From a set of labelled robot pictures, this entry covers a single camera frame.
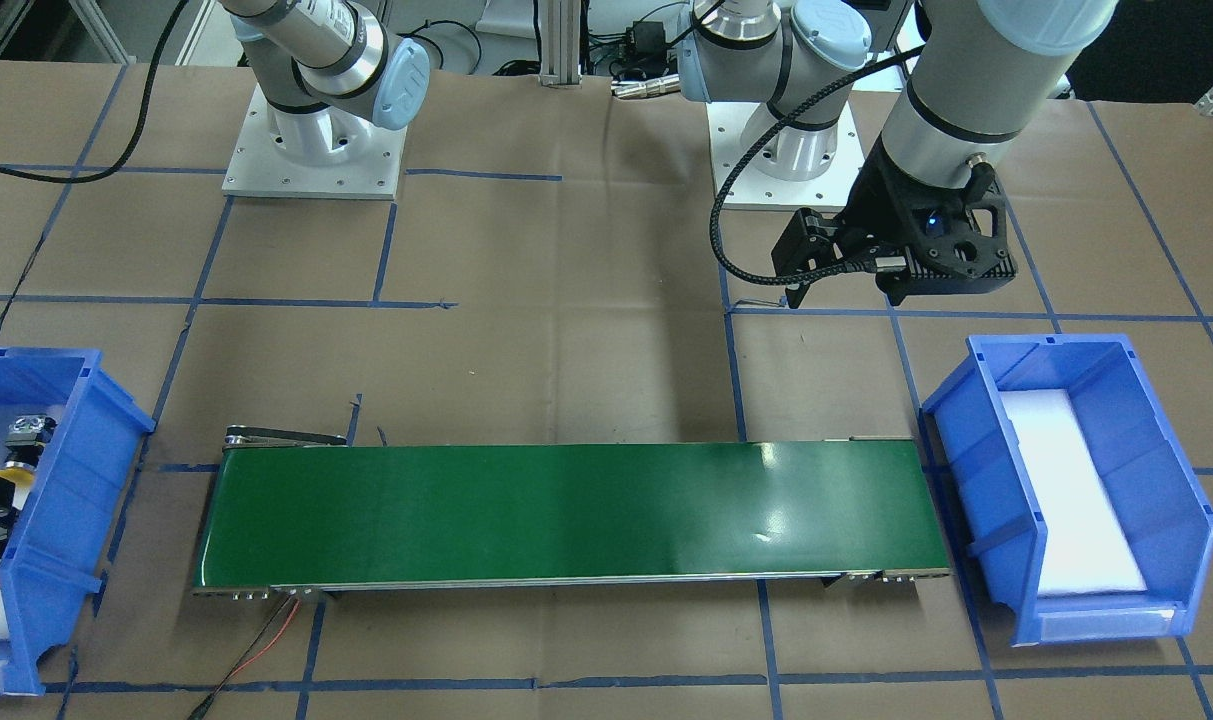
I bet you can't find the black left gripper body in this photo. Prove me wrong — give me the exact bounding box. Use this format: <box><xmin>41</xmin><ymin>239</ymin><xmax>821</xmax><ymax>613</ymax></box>
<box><xmin>839</xmin><ymin>139</ymin><xmax>996</xmax><ymax>255</ymax></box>

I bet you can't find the yellow push button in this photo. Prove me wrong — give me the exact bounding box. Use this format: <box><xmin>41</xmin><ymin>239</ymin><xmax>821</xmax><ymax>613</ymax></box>
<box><xmin>0</xmin><ymin>415</ymin><xmax>58</xmax><ymax>488</ymax></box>

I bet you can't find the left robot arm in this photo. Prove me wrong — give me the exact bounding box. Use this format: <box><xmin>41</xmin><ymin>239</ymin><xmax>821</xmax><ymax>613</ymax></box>
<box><xmin>678</xmin><ymin>1</ymin><xmax>1115</xmax><ymax>307</ymax></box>

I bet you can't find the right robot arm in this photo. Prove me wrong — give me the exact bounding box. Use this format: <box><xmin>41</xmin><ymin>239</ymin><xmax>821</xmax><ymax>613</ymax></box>
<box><xmin>0</xmin><ymin>1</ymin><xmax>428</xmax><ymax>416</ymax></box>

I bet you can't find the blue bin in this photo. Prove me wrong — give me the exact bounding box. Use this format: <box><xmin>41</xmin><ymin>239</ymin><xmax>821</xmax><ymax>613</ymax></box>
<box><xmin>0</xmin><ymin>347</ymin><xmax>155</xmax><ymax>696</ymax></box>
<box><xmin>923</xmin><ymin>335</ymin><xmax>1213</xmax><ymax>647</ymax></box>

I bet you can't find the green conveyor belt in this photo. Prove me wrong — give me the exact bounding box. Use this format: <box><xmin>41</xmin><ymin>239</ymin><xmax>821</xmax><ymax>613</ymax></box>
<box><xmin>193</xmin><ymin>439</ymin><xmax>950</xmax><ymax>594</ymax></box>

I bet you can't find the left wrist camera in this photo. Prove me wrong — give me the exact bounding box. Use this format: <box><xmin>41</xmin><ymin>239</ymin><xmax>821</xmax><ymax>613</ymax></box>
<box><xmin>904</xmin><ymin>193</ymin><xmax>1018</xmax><ymax>296</ymax></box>

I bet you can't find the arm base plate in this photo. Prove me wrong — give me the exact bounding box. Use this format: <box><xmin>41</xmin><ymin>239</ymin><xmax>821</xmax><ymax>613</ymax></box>
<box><xmin>222</xmin><ymin>87</ymin><xmax>406</xmax><ymax>201</ymax></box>
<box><xmin>707</xmin><ymin>102</ymin><xmax>865</xmax><ymax>213</ymax></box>

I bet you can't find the black braided cable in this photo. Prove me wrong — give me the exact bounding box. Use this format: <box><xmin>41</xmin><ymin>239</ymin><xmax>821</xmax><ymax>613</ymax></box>
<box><xmin>708</xmin><ymin>40</ymin><xmax>932</xmax><ymax>286</ymax></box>

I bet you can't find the aluminium frame post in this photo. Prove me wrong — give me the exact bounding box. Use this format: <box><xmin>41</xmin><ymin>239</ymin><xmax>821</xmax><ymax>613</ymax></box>
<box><xmin>534</xmin><ymin>1</ymin><xmax>588</xmax><ymax>87</ymax></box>

